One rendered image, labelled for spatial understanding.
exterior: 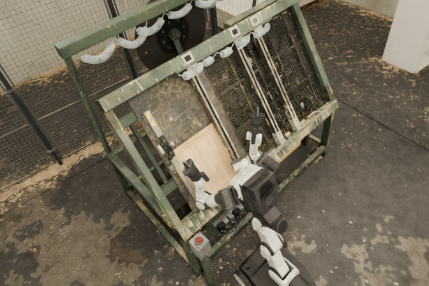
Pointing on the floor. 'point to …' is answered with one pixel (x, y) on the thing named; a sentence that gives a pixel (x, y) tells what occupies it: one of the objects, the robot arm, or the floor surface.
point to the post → (208, 271)
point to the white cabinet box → (411, 23)
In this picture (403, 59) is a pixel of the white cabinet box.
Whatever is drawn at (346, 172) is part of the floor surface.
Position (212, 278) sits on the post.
